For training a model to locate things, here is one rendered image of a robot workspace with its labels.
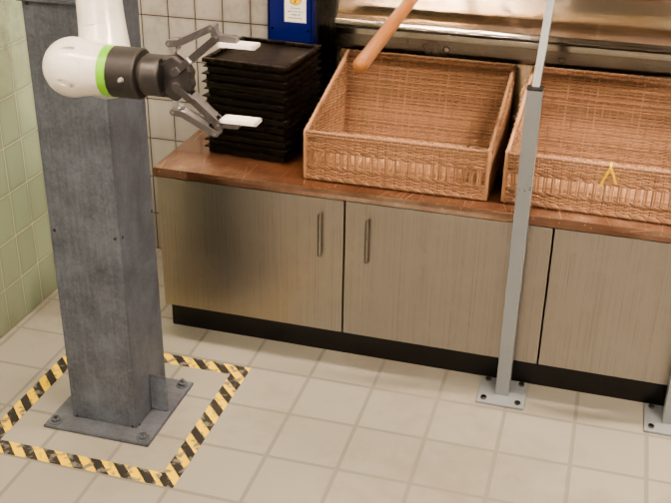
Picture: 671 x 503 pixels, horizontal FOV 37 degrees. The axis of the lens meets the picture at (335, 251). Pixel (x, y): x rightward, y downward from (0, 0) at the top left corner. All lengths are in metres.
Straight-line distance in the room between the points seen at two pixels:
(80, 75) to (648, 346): 1.81
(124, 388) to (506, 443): 1.07
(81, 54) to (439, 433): 1.55
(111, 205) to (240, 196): 0.57
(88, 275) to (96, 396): 0.39
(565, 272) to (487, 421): 0.48
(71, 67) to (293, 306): 1.48
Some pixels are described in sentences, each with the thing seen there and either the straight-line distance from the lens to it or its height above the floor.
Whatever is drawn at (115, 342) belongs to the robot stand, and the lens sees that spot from 2.77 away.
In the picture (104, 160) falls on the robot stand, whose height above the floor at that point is 0.81.
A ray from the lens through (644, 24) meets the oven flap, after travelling 3.20.
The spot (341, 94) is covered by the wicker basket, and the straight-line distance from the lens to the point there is 3.29.
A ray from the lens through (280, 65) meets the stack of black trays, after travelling 3.06.
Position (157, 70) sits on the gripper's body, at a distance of 1.80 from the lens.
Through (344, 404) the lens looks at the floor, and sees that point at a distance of 2.98.
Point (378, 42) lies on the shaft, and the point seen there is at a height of 1.20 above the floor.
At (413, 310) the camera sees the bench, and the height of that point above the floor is 0.22.
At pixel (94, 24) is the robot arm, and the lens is 2.00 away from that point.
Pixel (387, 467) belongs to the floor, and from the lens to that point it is 2.75.
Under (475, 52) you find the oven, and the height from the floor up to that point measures 0.87.
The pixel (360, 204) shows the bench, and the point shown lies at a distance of 2.91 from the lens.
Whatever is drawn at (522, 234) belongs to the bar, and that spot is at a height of 0.54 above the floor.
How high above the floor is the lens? 1.72
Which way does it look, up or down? 27 degrees down
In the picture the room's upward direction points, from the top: 1 degrees clockwise
